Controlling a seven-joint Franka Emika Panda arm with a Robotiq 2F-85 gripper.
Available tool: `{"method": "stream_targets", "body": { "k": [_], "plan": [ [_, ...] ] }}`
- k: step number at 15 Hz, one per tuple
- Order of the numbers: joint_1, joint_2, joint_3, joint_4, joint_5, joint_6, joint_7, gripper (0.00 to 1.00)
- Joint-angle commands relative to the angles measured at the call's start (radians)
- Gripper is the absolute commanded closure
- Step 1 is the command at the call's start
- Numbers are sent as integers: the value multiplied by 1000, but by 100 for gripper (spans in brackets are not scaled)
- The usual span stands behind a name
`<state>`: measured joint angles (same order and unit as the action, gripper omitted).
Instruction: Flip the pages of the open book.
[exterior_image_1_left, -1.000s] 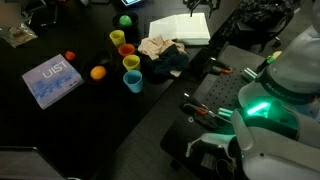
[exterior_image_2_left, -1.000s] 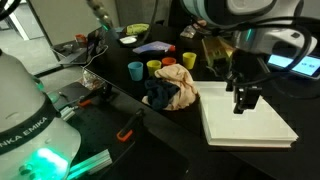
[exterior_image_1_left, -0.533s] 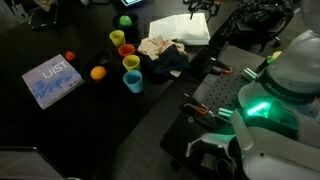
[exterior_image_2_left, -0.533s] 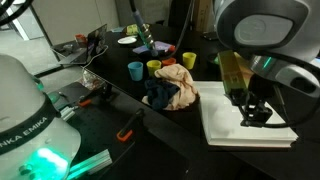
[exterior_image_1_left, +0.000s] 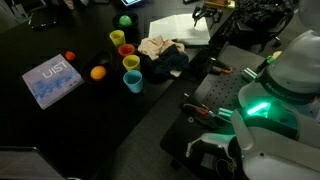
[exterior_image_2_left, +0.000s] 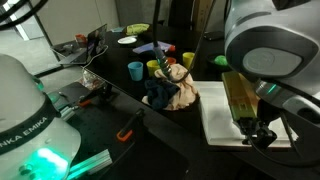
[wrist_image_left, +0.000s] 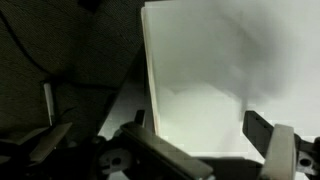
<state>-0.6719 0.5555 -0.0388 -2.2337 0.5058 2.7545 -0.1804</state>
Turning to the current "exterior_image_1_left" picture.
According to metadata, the orange cup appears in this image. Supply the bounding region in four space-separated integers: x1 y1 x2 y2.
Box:
118 44 135 58

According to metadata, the black phone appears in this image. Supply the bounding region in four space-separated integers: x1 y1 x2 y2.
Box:
28 10 57 30

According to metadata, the white book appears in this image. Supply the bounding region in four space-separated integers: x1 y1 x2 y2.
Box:
148 13 210 45

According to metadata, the yellow-green cup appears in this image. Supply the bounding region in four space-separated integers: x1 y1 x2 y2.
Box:
122 55 140 71

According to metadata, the dark blue cloth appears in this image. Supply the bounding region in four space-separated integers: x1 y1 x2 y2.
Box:
142 45 189 79

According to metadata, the tablet with lit screen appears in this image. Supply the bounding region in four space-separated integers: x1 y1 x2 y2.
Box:
121 0 143 7

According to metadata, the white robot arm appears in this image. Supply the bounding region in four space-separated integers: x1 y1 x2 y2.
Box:
198 0 320 180

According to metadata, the black orange clamp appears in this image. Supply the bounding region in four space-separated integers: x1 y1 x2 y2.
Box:
181 93 226 130
209 57 232 74

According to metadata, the yellow cup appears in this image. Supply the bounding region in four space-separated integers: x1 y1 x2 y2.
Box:
109 30 126 48

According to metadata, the black bowl with orange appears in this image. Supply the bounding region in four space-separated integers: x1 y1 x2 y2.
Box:
81 51 117 84

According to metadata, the beige cloth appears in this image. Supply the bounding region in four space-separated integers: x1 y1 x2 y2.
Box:
138 35 185 60

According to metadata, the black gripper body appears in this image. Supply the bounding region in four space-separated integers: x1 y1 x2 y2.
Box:
192 6 223 21

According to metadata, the UIST blue book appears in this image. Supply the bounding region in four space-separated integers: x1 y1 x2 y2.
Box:
22 54 84 109

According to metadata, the small orange object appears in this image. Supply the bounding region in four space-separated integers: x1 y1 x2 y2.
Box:
65 51 76 61

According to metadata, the orange fruit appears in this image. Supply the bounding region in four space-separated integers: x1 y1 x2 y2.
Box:
90 66 107 80

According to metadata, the wooden camera mount block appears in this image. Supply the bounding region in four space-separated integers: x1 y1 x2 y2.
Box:
204 0 236 9

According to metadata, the green ball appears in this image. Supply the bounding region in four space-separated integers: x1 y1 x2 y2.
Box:
119 15 132 27

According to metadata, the black bowl with green ball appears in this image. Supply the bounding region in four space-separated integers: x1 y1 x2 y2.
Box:
112 12 139 32

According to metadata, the blue cup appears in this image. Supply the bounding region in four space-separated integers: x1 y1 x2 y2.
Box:
123 70 143 93

